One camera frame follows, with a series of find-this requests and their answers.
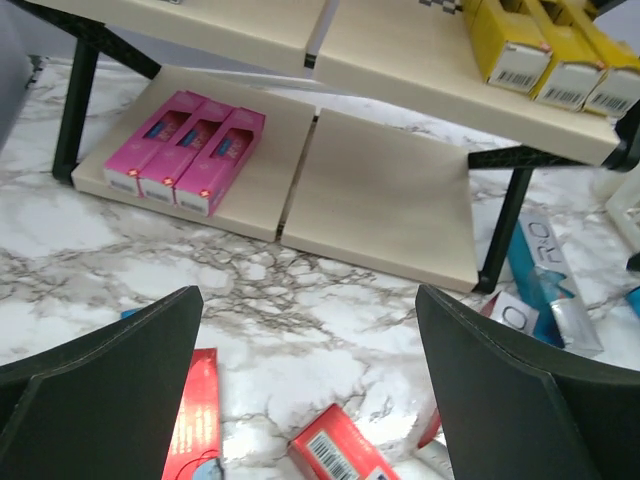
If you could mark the red toothpaste box barcode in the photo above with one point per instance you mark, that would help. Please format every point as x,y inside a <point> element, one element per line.
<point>332,448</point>

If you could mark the yellow toothpaste box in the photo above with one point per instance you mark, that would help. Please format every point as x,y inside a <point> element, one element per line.
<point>574,69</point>
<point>510,51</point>
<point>618,90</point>

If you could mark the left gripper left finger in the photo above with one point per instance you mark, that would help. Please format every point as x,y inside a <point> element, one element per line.
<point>103,405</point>

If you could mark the red R&O toothpaste box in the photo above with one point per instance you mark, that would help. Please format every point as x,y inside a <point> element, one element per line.
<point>195,450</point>

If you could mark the silver red R&O box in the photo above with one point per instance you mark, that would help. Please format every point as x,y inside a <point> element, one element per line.
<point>503,308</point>

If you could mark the pink toothpaste box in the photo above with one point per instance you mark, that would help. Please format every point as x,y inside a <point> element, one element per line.
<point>205,182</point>
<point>124,166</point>
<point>157,180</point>

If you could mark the white plastic dish basket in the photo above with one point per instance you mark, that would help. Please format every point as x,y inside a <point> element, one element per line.
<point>623,206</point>

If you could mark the beige three-tier shelf rack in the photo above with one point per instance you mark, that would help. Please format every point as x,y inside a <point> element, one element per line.
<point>322,181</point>

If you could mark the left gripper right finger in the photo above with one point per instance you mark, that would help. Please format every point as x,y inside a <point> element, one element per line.
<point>513,407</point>

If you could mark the blue metallic toothpaste box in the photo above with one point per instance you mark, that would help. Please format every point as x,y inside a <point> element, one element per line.
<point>128,313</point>

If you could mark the pink toothpaste box back side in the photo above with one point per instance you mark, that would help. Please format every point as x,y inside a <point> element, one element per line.
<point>205,182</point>

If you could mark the silver blue R&O box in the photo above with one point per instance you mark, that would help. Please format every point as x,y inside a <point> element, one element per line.
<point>633,299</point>

